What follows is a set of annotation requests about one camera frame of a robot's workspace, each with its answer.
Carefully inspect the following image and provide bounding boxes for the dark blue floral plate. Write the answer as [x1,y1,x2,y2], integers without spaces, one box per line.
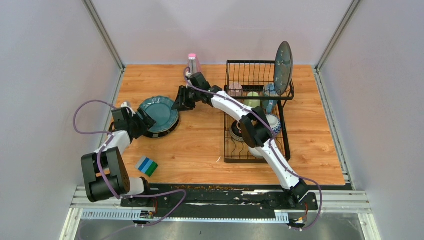
[273,41,294,96]

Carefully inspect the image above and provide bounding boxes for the red patterned bowl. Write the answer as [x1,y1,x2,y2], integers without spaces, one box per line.
[266,114,282,135]

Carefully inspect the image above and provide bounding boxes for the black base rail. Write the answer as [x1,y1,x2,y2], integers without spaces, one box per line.
[120,183,319,219]

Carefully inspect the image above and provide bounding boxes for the green handled cream mug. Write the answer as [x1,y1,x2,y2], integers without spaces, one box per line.
[243,91,261,108]

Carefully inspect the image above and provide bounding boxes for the black wire dish rack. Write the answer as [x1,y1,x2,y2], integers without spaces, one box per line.
[223,60,295,164]

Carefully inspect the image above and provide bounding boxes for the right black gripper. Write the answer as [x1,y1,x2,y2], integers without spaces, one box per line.
[172,86,202,112]

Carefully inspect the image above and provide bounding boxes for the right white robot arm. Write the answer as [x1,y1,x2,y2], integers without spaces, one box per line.
[172,72,308,209]

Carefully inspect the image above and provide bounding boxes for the teal plate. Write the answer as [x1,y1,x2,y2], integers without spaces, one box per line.
[139,95,180,133]

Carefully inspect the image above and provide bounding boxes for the blue green striped block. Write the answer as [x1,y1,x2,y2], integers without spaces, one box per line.
[134,156,158,177]

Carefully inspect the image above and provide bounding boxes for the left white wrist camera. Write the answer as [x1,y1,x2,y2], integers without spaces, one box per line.
[120,101,136,116]

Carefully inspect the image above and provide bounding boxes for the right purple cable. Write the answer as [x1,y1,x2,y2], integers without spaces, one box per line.
[183,66,323,232]

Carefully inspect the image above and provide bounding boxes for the blue mug yellow inside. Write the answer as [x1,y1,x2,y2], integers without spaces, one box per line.
[261,83,279,114]

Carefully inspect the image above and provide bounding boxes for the pink metronome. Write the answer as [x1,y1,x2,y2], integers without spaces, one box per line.
[187,53,202,75]

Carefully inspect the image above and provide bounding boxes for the black bottom plate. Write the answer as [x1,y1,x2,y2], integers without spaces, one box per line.
[143,115,180,139]

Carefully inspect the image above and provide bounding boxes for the white patterned bowl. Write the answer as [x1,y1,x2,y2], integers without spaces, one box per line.
[248,147,264,159]

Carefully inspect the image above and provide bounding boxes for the black gold patterned bowl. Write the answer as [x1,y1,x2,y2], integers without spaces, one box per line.
[229,120,244,142]

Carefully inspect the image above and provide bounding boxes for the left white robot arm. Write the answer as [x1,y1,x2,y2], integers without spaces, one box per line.
[81,106,156,207]

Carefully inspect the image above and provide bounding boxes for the pink mug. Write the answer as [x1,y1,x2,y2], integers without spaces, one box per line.
[228,82,244,97]

